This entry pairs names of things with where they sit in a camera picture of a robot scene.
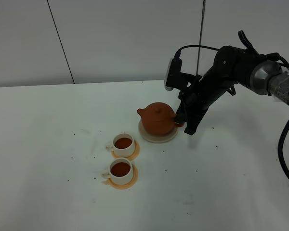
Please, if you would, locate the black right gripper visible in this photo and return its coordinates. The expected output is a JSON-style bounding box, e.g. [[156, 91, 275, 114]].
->
[[175, 46, 263, 135]]

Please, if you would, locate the brown clay teapot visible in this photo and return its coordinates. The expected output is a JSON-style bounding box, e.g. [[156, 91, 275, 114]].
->
[[137, 102, 184, 136]]

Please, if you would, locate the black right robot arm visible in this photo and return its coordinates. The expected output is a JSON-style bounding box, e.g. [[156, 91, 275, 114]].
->
[[164, 46, 289, 135]]

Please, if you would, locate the beige round teapot saucer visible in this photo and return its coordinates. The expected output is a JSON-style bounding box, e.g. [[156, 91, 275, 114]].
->
[[138, 120, 178, 143]]

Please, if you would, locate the orange coaster far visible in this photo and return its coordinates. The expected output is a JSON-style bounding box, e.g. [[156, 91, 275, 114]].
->
[[110, 141, 140, 161]]

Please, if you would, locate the orange coaster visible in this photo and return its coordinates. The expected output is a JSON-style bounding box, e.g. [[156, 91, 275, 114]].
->
[[102, 164, 138, 190], [110, 141, 140, 161]]

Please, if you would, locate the white teacup far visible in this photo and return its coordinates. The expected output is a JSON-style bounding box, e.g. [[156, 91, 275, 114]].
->
[[106, 132, 136, 158]]

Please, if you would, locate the white teacup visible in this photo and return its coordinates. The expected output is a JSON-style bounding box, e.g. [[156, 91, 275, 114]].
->
[[101, 157, 134, 185], [106, 132, 136, 158]]

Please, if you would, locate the white teacup near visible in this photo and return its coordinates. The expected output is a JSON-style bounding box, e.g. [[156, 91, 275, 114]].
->
[[101, 157, 134, 185]]

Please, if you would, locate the orange coaster near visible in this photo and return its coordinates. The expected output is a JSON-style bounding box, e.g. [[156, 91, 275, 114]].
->
[[102, 164, 138, 190]]

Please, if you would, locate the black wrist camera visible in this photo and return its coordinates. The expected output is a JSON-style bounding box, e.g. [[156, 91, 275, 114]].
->
[[164, 58, 202, 91]]

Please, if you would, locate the black camera cable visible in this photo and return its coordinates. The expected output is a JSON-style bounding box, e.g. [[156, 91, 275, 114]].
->
[[174, 44, 289, 190]]

